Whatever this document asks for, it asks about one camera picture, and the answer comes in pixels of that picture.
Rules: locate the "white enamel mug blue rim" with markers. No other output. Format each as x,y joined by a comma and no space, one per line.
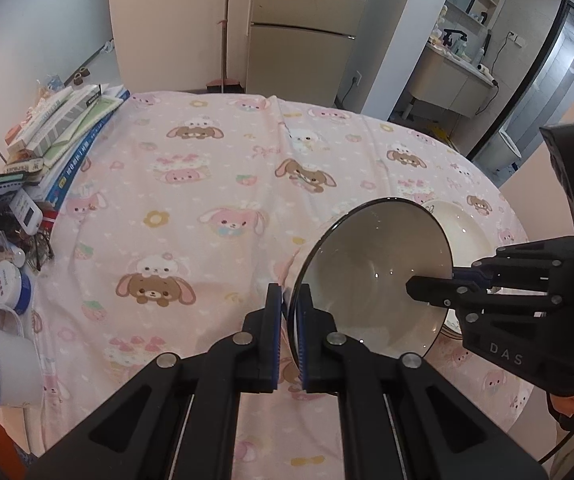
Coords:
17,370

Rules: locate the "white hair dryer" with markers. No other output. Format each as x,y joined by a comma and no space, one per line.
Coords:
484,72

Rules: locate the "pink printed tablecloth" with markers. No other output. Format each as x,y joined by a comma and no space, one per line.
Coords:
192,185

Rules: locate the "blue and white tape roll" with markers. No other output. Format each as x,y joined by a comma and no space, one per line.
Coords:
9,285

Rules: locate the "pair of brown slippers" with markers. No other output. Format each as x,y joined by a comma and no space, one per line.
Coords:
79,76

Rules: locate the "small white device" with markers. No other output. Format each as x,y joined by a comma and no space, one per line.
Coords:
26,212

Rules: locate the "black faucet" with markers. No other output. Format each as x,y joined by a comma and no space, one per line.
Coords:
449,37

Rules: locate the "white wall socket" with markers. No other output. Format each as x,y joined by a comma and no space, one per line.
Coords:
357,79
517,38

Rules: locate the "white plate cartoon print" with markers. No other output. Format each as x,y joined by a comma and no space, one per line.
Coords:
462,232

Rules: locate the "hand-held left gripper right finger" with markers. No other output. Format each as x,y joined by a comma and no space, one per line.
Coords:
306,345

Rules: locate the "black door frame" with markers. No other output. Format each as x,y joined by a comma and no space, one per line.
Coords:
542,70

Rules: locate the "beige refrigerator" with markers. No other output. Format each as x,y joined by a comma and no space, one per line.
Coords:
297,60

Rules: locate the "stack of books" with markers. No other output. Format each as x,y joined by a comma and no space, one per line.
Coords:
82,135

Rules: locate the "white bowl dark rim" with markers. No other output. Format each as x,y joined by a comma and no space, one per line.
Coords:
367,285

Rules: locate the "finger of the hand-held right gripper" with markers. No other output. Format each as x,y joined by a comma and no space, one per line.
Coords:
527,262
467,297

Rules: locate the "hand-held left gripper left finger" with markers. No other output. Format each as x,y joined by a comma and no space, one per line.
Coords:
270,340

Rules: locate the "beige vanity cabinet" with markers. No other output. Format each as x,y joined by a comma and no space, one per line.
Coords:
442,80

